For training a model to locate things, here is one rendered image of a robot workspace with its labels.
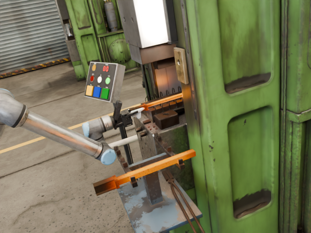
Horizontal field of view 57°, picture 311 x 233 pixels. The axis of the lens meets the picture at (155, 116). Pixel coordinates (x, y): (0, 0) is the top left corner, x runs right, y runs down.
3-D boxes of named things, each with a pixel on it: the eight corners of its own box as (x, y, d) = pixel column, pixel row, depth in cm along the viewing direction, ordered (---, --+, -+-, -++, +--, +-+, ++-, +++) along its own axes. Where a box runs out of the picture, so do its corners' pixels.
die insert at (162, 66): (158, 69, 163) (156, 59, 160) (153, 67, 169) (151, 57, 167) (203, 57, 171) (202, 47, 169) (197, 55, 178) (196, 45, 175)
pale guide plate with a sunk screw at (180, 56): (185, 84, 138) (181, 50, 132) (177, 80, 146) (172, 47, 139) (189, 83, 139) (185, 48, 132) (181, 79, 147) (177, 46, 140)
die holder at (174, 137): (165, 199, 172) (152, 135, 154) (144, 168, 206) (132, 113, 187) (241, 167, 188) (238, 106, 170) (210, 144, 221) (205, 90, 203)
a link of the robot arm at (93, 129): (84, 136, 169) (79, 121, 164) (104, 129, 172) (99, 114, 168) (87, 143, 160) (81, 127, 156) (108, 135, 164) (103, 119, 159)
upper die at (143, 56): (142, 64, 154) (139, 47, 150) (131, 59, 172) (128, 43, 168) (208, 47, 166) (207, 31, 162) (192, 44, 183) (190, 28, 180)
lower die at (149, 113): (153, 122, 169) (150, 109, 165) (142, 112, 186) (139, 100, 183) (213, 103, 180) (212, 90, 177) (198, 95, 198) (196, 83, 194)
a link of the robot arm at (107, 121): (100, 114, 168) (103, 120, 159) (108, 112, 169) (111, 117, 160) (104, 128, 171) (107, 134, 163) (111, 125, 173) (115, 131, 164)
